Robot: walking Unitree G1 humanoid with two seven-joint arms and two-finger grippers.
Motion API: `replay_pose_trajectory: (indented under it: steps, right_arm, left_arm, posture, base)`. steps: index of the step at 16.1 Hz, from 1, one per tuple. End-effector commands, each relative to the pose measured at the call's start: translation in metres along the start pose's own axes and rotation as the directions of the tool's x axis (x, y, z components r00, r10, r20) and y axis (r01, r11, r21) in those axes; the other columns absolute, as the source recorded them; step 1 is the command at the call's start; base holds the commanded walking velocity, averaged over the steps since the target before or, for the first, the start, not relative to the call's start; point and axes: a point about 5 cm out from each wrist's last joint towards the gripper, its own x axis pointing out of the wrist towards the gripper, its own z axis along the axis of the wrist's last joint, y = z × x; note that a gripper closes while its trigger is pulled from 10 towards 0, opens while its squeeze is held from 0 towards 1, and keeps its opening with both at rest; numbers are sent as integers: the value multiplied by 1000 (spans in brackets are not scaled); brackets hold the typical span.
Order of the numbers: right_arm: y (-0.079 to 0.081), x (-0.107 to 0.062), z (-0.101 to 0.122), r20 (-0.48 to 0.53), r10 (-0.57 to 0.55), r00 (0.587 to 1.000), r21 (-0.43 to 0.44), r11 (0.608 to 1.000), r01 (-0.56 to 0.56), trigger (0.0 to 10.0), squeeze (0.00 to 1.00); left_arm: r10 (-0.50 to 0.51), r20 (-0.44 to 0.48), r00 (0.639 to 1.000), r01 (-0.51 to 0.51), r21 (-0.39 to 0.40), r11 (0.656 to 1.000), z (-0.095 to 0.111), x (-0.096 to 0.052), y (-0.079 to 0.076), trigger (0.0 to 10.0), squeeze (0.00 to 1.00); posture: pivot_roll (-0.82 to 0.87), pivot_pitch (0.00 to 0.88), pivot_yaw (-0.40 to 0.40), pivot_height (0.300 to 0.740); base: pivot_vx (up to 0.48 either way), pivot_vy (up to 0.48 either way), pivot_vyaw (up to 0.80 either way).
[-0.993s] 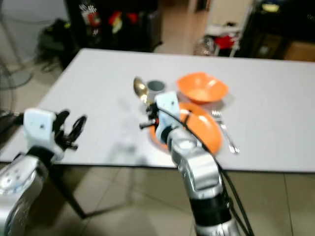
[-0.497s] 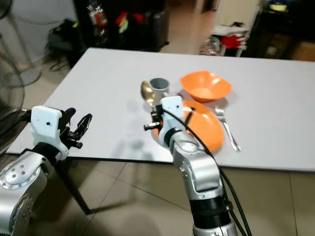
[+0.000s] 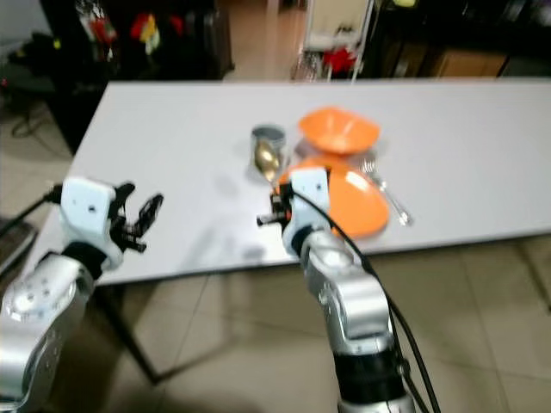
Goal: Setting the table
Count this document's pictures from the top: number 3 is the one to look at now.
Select orange plastic plate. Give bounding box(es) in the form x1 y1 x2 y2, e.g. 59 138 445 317
275 155 390 239

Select gold spoon with black handle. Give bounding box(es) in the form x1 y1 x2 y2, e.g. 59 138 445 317
254 142 287 194

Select black metal table leg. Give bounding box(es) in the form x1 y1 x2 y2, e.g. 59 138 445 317
95 284 276 385

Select black bag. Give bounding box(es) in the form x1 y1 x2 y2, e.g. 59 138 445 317
4 34 54 87

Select white framed chair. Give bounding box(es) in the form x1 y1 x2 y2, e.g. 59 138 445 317
301 0 375 80

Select red bag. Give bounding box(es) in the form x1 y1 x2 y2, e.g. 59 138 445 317
323 47 359 74

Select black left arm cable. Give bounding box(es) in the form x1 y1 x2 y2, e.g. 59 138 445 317
0 194 66 243

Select grey ceramic mug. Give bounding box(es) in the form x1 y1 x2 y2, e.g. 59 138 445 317
251 125 288 177

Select black shelf unit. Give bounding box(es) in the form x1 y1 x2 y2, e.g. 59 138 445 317
43 0 235 151

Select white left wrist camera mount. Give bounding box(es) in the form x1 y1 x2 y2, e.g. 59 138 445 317
62 177 123 276

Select silver metal fork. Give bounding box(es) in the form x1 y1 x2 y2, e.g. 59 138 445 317
362 155 412 226

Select orange plastic bowl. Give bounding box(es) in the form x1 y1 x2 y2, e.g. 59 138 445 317
298 106 381 156

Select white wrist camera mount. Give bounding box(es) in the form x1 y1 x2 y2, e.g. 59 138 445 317
62 177 123 276
286 166 335 255

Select brown cardboard box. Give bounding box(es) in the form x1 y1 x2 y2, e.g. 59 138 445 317
430 47 511 78

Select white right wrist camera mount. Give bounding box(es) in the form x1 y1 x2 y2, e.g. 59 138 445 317
286 166 335 255

